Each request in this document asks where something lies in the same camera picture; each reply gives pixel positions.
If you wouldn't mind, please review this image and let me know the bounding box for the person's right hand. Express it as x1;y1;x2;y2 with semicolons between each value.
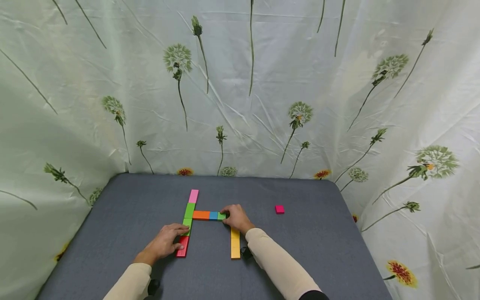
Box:
220;204;256;236

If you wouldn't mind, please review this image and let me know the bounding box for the person's left hand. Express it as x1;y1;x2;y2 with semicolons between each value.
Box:
134;223;190;266

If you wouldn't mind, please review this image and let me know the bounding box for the red long block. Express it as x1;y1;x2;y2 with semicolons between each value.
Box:
176;235;190;258

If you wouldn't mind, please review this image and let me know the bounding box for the person's left forearm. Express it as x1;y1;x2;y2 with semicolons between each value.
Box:
103;262;153;300

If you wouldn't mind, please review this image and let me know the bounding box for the person's right forearm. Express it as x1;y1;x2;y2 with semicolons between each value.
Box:
245;227;330;300

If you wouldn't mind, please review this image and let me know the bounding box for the yellow long block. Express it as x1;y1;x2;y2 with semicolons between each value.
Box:
230;227;241;260

